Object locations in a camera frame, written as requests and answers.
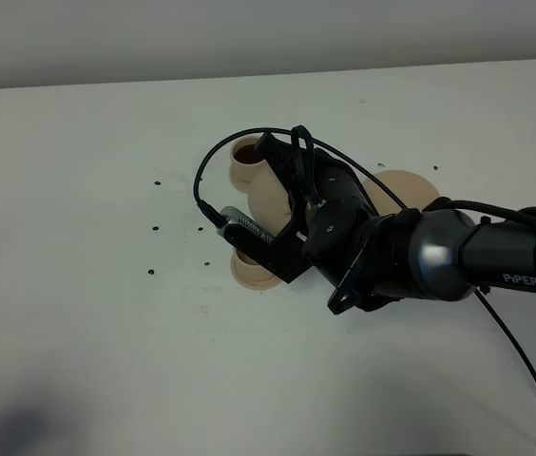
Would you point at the near beige cup saucer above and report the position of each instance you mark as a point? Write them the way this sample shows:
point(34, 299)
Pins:
point(252, 277)

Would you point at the far beige cup saucer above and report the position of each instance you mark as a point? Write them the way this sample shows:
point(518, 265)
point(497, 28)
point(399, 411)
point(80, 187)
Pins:
point(238, 180)

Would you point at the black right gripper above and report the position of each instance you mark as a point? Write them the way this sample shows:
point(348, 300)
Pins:
point(336, 229)

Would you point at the beige teapot saucer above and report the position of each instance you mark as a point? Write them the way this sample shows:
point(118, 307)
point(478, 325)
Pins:
point(412, 189)

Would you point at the beige ceramic teapot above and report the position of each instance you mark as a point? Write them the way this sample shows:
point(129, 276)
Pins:
point(268, 201)

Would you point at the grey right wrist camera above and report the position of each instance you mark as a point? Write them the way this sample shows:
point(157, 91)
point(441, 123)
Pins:
point(240, 230)

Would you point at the far beige teacup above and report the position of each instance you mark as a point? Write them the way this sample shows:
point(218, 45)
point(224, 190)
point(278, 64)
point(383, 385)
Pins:
point(245, 156)

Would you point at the beige cup saucer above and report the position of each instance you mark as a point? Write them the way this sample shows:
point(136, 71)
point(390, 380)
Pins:
point(252, 277)
point(238, 180)

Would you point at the beige teacup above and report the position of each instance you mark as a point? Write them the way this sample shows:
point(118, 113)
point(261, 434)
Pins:
point(245, 156)
point(243, 258)

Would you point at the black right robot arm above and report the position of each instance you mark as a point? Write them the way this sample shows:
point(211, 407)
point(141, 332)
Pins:
point(443, 252)

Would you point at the near beige teacup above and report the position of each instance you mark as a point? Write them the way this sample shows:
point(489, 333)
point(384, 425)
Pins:
point(243, 258)

